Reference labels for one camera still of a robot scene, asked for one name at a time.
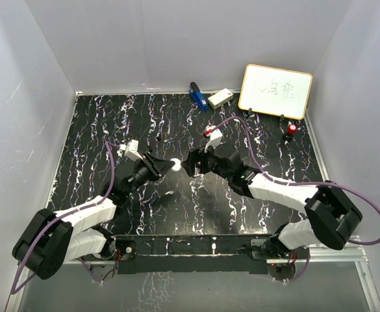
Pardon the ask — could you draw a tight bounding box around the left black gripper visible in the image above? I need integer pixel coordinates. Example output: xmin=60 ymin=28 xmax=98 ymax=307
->
xmin=125 ymin=152 xmax=175 ymax=197

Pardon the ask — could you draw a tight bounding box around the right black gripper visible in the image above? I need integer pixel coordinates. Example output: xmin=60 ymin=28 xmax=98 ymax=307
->
xmin=182 ymin=140 xmax=231 ymax=181

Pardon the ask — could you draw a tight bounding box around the white earbud charging case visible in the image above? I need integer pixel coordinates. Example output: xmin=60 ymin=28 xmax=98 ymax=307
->
xmin=171 ymin=158 xmax=182 ymax=172

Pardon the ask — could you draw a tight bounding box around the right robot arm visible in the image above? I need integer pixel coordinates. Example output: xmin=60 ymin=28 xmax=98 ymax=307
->
xmin=181 ymin=146 xmax=362 ymax=258

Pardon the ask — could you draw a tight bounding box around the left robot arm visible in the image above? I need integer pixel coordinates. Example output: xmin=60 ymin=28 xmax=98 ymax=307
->
xmin=12 ymin=153 xmax=181 ymax=280

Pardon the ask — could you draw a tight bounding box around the white staple box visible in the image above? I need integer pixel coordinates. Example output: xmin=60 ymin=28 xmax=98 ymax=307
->
xmin=208 ymin=88 xmax=233 ymax=109

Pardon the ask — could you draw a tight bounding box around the blue stapler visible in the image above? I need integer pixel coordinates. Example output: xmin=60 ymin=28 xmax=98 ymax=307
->
xmin=189 ymin=81 xmax=209 ymax=111

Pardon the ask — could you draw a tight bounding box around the whiteboard left black stand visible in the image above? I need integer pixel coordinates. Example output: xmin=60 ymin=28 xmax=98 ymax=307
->
xmin=246 ymin=108 xmax=255 ymax=118

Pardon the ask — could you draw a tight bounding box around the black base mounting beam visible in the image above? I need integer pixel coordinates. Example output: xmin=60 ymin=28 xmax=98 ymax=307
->
xmin=79 ymin=233 xmax=310 ymax=277

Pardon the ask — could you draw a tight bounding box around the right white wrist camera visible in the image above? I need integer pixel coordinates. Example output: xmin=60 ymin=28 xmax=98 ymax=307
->
xmin=204 ymin=125 xmax=223 ymax=153

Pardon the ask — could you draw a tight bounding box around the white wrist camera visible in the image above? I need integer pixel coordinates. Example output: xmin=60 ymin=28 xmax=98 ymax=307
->
xmin=117 ymin=139 xmax=142 ymax=161
xmin=204 ymin=125 xmax=223 ymax=153

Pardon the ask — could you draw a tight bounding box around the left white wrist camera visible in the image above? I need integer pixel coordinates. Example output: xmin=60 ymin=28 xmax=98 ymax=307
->
xmin=117 ymin=139 xmax=142 ymax=161

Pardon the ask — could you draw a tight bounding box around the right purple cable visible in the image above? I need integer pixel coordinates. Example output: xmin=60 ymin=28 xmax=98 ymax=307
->
xmin=215 ymin=116 xmax=380 ymax=282

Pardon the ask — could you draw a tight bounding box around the purple cable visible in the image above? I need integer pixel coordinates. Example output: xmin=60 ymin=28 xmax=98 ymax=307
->
xmin=215 ymin=116 xmax=380 ymax=282
xmin=10 ymin=141 xmax=123 ymax=295

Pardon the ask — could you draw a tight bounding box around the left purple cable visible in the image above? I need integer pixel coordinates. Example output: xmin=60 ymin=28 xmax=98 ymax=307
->
xmin=10 ymin=141 xmax=123 ymax=295

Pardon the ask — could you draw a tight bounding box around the small whiteboard yellow frame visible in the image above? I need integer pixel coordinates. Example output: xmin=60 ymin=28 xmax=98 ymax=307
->
xmin=238 ymin=64 xmax=313 ymax=120

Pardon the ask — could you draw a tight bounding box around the aluminium rail frame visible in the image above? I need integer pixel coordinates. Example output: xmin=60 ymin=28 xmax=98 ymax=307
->
xmin=4 ymin=90 xmax=380 ymax=312

